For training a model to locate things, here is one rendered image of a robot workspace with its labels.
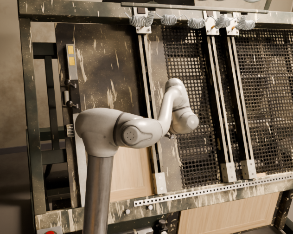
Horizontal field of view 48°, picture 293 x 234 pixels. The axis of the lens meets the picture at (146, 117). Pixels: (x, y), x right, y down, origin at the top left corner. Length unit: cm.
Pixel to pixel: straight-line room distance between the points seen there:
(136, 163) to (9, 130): 250
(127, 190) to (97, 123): 86
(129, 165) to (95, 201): 72
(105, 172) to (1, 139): 311
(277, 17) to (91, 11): 142
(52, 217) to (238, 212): 152
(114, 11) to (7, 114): 241
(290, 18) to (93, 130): 202
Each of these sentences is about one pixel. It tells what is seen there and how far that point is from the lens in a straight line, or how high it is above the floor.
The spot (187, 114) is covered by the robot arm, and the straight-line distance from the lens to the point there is 166.
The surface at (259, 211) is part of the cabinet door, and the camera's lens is 297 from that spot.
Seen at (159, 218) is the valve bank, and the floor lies 78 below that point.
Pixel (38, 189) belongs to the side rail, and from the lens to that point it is 190.
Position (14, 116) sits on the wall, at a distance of 421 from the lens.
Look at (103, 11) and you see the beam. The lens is 212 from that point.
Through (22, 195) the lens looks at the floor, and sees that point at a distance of 363.
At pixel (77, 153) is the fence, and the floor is 116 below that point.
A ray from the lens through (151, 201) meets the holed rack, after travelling 203.
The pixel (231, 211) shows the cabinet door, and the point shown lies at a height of 48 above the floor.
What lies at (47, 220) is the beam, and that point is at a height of 87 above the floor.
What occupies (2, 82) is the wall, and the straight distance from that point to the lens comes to 406.
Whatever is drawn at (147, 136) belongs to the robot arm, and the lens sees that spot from 116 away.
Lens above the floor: 210
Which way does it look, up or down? 23 degrees down
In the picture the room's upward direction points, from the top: 5 degrees clockwise
